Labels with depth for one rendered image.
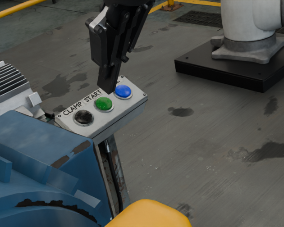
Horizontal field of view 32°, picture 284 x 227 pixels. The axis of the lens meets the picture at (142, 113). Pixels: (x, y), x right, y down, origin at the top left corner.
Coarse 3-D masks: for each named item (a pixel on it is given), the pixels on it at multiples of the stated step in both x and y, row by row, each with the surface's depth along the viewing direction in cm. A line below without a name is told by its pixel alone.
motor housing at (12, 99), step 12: (0, 72) 100; (12, 72) 100; (0, 84) 98; (12, 84) 99; (24, 84) 99; (0, 96) 96; (12, 96) 98; (24, 96) 100; (0, 108) 97; (12, 108) 98; (36, 108) 101
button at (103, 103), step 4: (96, 100) 87; (100, 100) 87; (104, 100) 87; (108, 100) 88; (96, 104) 87; (100, 104) 86; (104, 104) 87; (108, 104) 87; (100, 108) 86; (104, 108) 86; (108, 108) 87
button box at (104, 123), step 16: (128, 80) 93; (96, 96) 89; (112, 96) 89; (128, 96) 90; (144, 96) 91; (64, 112) 85; (96, 112) 86; (112, 112) 87; (128, 112) 89; (64, 128) 84; (80, 128) 83; (96, 128) 84; (112, 128) 88; (96, 144) 87
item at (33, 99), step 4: (0, 64) 104; (4, 64) 105; (36, 92) 99; (28, 96) 98; (32, 96) 99; (36, 96) 99; (28, 100) 99; (32, 100) 99; (36, 100) 99; (40, 100) 99; (32, 104) 99; (36, 104) 99
